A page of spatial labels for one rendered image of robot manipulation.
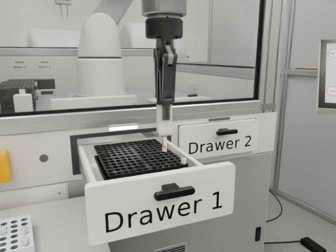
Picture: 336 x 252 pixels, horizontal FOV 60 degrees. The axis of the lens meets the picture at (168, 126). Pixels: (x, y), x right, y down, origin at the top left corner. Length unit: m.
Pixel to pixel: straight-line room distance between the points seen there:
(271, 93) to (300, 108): 1.33
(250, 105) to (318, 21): 1.40
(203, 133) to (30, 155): 0.49
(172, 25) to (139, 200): 0.33
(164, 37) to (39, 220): 0.51
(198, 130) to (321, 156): 1.54
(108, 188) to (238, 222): 0.73
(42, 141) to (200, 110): 0.46
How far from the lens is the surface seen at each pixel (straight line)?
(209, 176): 0.57
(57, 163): 0.84
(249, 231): 1.21
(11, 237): 0.68
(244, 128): 1.00
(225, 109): 0.97
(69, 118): 0.80
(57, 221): 0.76
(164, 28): 0.58
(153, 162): 0.68
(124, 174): 0.61
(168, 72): 0.56
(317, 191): 2.43
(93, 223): 0.53
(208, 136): 0.93
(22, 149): 0.83
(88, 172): 0.65
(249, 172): 1.09
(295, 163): 2.49
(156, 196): 0.50
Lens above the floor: 1.14
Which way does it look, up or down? 13 degrees down
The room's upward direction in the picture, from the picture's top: straight up
